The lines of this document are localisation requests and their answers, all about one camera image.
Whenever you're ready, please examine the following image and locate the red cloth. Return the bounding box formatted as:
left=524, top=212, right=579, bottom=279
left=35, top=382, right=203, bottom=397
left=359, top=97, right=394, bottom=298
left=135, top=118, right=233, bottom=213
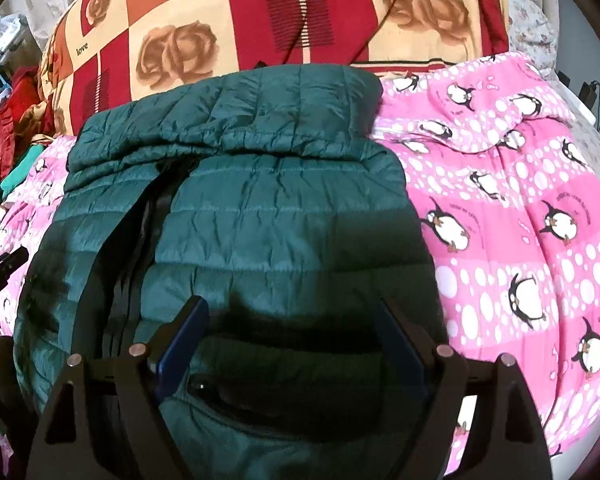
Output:
left=4, top=66, right=45, bottom=117

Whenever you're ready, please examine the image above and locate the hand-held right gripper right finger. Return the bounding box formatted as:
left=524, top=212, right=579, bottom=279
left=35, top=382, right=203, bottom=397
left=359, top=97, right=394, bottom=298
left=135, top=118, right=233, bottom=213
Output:
left=375, top=297, right=556, bottom=480

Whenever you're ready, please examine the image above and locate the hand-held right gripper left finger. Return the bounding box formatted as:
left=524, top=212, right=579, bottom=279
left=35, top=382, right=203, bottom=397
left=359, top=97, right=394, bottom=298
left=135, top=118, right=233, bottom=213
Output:
left=30, top=295, right=211, bottom=480

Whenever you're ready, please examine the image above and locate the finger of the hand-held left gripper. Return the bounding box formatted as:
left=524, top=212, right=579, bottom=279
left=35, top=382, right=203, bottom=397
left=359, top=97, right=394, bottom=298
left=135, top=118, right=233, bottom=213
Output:
left=0, top=245, right=31, bottom=285

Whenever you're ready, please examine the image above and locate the black charger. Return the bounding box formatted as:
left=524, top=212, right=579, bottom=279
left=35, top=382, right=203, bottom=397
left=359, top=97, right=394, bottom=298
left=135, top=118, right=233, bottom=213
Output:
left=577, top=79, right=600, bottom=107

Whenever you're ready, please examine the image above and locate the rose-patterned checked quilt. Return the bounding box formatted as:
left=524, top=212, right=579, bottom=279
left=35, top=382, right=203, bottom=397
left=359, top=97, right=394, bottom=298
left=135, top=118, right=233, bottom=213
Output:
left=39, top=0, right=512, bottom=137

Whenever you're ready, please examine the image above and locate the dark green puffer jacket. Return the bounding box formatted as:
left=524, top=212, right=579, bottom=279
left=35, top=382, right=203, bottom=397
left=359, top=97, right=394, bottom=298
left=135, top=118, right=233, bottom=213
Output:
left=14, top=62, right=452, bottom=480

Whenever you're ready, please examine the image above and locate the brown patterned cloth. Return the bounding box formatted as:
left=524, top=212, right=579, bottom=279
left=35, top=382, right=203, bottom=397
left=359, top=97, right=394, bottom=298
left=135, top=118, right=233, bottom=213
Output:
left=17, top=99, right=57, bottom=137

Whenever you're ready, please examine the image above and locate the black cable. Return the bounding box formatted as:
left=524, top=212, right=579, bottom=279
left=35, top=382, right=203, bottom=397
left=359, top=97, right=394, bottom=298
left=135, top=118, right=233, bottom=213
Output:
left=255, top=0, right=328, bottom=70
left=349, top=0, right=418, bottom=67

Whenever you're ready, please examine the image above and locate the floral bed sheet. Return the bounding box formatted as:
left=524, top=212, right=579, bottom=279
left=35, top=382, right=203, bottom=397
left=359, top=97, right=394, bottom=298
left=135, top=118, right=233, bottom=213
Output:
left=494, top=0, right=563, bottom=82

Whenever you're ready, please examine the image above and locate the green cloth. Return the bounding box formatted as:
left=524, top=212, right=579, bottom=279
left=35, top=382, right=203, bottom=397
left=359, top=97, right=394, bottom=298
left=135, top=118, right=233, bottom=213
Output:
left=0, top=167, right=37, bottom=233

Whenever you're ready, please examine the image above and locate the pink penguin blanket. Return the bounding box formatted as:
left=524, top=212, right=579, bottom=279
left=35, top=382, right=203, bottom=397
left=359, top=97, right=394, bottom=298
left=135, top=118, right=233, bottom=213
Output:
left=0, top=51, right=600, bottom=463

